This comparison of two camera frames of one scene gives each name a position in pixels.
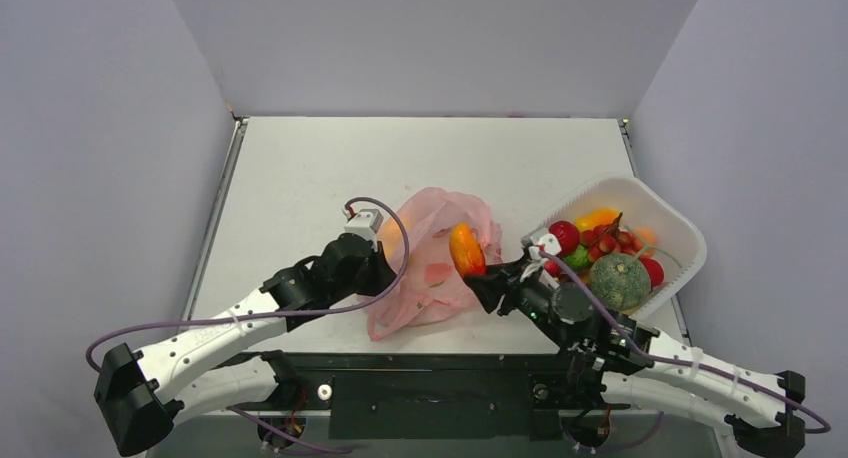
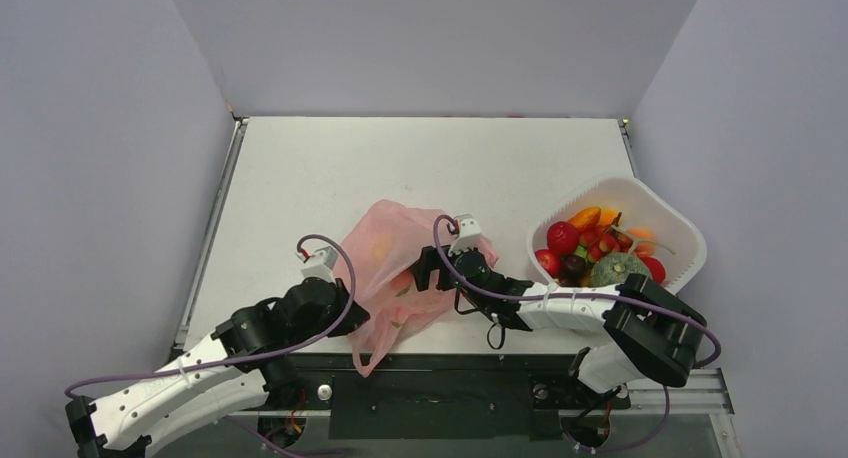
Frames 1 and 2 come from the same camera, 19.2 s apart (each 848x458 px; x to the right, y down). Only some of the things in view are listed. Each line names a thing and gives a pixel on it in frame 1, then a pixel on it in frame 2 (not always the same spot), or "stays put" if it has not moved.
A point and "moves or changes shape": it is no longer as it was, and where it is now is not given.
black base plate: [437, 396] stays put
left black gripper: [384, 274] -> [355, 319]
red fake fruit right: [655, 271] stays put
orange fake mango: [467, 251] moves or changes shape
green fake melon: [620, 281] stays put
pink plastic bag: [431, 288] moves or changes shape
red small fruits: [567, 235] stays put
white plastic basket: [680, 244] stays put
